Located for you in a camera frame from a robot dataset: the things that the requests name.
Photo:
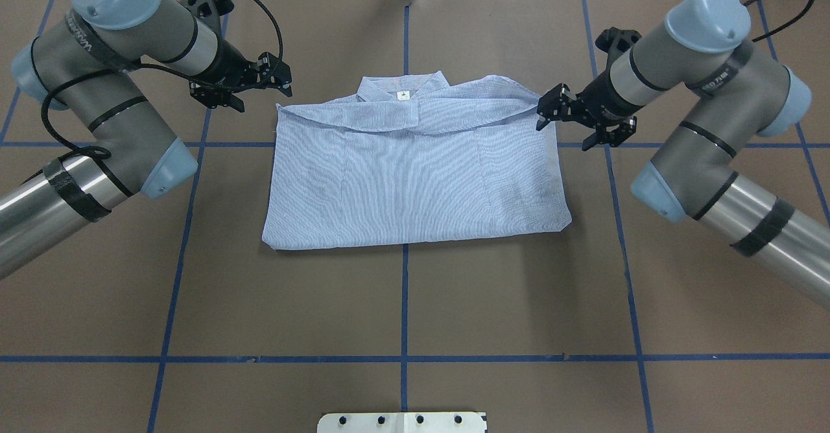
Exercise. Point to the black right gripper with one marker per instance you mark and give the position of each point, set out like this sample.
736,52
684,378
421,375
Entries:
602,96

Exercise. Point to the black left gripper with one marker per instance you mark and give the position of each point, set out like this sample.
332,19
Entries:
231,68

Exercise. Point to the light blue striped shirt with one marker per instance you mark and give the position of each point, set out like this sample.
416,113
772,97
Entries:
414,159

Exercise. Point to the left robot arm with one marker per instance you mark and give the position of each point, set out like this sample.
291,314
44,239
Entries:
117,144

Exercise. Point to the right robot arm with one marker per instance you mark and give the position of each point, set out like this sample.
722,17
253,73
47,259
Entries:
704,45

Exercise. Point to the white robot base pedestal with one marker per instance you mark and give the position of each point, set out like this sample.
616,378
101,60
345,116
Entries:
403,422

